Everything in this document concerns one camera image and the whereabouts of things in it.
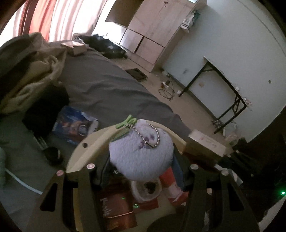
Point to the small cardboard box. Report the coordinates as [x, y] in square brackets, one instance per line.
[74, 48]

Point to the dark grey garment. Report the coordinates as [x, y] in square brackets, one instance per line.
[20, 51]

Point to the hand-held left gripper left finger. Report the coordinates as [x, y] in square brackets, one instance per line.
[101, 171]

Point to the black foam tray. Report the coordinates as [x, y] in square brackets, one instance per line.
[136, 74]

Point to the wooden wardrobe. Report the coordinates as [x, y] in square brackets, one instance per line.
[156, 29]

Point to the red silver box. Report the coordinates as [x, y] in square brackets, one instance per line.
[171, 185]

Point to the dark open suitcase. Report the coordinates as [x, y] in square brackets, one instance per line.
[100, 43]

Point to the blue snack packet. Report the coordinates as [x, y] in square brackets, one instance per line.
[71, 125]

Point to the black round object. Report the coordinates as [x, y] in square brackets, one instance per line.
[52, 156]

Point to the small pink packet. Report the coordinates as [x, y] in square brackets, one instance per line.
[248, 103]

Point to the white hanging bag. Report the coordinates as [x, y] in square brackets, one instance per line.
[186, 23]

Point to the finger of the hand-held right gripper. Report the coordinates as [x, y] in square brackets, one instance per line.
[234, 165]
[242, 145]

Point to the purple plush toy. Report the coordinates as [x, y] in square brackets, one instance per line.
[140, 160]

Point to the black cloth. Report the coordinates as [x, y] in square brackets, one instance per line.
[44, 109]

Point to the white round container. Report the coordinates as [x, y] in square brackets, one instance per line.
[138, 194]

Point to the dark brown box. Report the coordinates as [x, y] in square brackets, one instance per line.
[118, 205]

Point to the black folding table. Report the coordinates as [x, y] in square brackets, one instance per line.
[193, 80]

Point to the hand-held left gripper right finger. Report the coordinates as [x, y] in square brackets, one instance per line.
[178, 171]

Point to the pink curtain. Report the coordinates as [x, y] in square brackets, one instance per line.
[55, 17]

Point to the cream plastic basin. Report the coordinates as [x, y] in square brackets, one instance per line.
[89, 147]

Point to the pink plastic bag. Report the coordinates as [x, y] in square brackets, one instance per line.
[232, 137]

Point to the pile of clothes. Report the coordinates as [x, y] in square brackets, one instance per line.
[217, 123]

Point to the beige cloth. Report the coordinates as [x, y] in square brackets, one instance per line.
[33, 73]

